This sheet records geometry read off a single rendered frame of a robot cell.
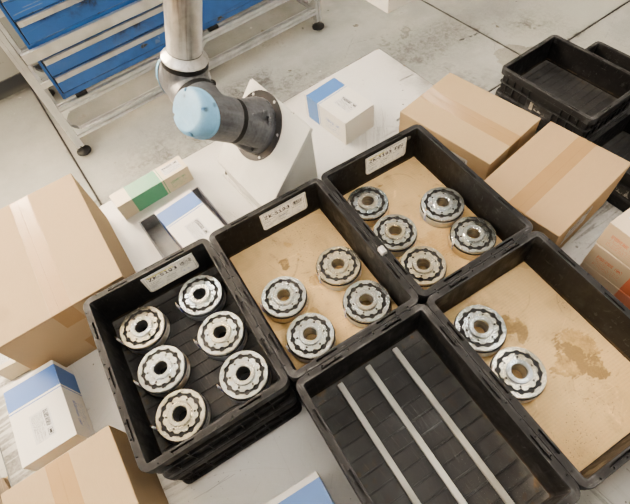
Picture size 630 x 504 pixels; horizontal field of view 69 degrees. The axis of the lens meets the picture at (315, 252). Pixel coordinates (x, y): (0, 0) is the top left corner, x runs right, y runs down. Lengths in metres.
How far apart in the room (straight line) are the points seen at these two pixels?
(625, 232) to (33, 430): 1.32
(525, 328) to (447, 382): 0.21
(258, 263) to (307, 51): 2.20
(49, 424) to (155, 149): 1.86
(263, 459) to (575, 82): 1.78
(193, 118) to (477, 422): 0.90
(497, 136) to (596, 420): 0.71
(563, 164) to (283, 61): 2.14
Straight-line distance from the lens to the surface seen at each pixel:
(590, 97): 2.13
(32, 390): 1.26
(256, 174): 1.31
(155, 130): 2.89
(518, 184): 1.23
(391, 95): 1.68
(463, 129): 1.34
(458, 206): 1.16
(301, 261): 1.10
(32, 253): 1.30
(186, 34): 1.20
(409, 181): 1.23
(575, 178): 1.29
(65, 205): 1.35
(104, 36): 2.71
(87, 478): 1.05
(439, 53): 3.08
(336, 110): 1.49
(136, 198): 1.48
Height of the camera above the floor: 1.77
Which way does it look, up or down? 57 degrees down
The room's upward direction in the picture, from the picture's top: 11 degrees counter-clockwise
